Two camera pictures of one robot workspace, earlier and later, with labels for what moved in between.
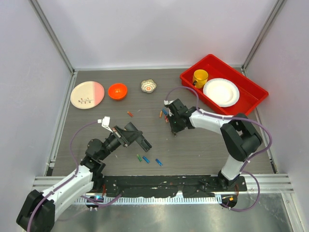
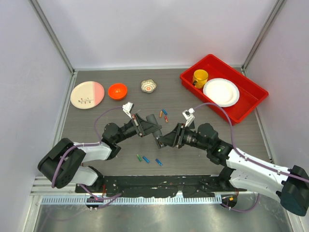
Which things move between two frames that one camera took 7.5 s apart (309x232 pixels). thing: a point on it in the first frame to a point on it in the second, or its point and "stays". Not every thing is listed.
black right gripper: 175,128 to 175,137
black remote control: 145,145 to 151,118
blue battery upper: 164,111 stays
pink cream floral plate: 87,94 stays
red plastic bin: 223,88 stays
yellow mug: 200,77 stays
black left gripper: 126,137 to 144,127
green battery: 139,158 stays
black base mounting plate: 169,185 stays
